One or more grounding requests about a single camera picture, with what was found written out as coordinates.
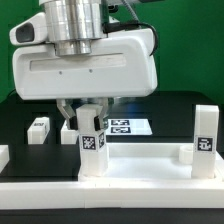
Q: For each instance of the white desk top tray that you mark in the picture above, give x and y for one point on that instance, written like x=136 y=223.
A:
x=141 y=161

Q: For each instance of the white obstacle bar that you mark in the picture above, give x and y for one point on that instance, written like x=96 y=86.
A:
x=65 y=195
x=4 y=156

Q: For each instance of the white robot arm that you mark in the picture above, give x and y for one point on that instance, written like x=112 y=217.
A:
x=72 y=50

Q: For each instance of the white left obstacle bar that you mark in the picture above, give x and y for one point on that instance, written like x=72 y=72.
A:
x=4 y=156

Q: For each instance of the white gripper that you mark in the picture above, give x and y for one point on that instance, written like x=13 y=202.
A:
x=120 y=65

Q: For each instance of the white marker tag plate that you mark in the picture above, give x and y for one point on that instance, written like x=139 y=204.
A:
x=121 y=127

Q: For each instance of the white front obstacle bar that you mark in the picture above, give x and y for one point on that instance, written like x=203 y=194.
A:
x=65 y=195

